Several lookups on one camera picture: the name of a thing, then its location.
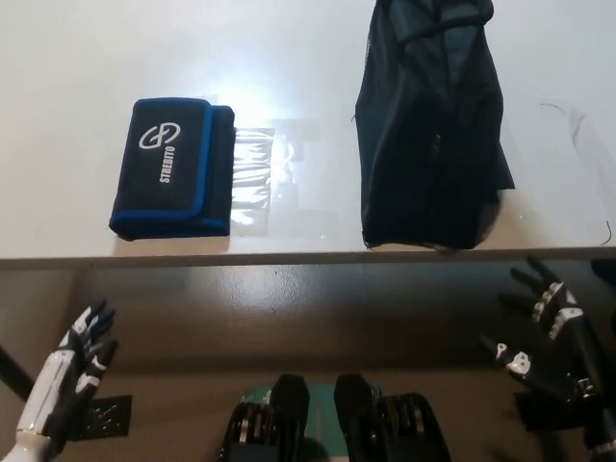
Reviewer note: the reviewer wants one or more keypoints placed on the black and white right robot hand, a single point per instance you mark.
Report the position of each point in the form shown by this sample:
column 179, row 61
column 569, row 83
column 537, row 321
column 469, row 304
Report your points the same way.
column 582, row 346

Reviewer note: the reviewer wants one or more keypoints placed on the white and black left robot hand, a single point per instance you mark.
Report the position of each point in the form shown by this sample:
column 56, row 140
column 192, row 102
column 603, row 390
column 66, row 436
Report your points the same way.
column 53, row 380

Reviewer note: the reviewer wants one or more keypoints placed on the black notebook case blue trim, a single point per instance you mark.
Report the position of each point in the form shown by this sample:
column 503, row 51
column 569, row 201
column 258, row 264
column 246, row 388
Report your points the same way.
column 168, row 168

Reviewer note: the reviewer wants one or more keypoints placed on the robot legs and feet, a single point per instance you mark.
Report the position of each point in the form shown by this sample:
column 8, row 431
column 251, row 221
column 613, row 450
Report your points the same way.
column 337, row 423

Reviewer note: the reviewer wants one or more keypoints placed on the clear tape patch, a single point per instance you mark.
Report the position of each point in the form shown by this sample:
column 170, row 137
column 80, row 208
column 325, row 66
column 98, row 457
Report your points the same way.
column 252, row 178

